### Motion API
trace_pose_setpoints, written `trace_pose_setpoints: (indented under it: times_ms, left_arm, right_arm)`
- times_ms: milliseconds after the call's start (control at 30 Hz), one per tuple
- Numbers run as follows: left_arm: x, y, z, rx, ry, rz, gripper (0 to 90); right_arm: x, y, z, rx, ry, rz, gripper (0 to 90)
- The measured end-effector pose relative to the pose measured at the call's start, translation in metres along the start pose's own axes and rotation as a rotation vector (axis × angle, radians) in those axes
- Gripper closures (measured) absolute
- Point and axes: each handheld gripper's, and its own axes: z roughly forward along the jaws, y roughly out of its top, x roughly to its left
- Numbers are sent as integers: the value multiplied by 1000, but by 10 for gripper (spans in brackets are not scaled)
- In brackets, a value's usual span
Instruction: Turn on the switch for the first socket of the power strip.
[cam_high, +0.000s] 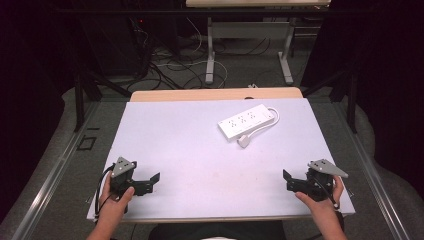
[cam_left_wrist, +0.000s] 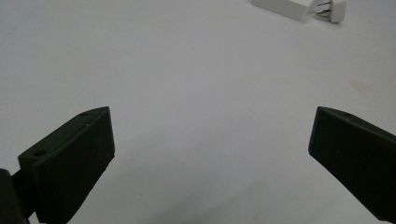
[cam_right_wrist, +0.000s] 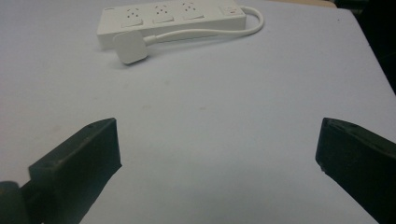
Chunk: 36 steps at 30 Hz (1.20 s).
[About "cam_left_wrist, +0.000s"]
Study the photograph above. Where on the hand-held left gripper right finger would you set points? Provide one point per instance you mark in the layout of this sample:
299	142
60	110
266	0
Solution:
351	155

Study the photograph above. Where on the white power strip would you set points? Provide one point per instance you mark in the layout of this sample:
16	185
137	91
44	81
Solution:
286	7

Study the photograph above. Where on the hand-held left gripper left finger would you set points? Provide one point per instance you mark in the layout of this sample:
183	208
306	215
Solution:
71	161

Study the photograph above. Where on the white plug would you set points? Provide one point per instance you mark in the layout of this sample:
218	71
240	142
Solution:
336	9

